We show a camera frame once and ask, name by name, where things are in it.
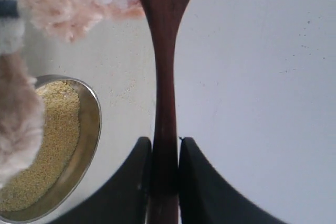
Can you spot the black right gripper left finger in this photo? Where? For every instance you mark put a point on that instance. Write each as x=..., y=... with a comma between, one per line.
x=123, y=198

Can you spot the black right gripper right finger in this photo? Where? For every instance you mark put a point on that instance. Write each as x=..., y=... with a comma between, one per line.
x=206, y=197

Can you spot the teddy bear striped sweater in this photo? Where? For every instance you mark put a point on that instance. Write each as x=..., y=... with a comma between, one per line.
x=67, y=19

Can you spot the dark red wooden spoon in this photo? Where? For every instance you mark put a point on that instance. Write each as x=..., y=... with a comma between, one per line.
x=164, y=17

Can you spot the yellow-brown granular powder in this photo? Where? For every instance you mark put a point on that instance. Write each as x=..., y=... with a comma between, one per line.
x=60, y=140

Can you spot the steel bowl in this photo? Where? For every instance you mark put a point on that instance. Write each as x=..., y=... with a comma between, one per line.
x=90, y=121

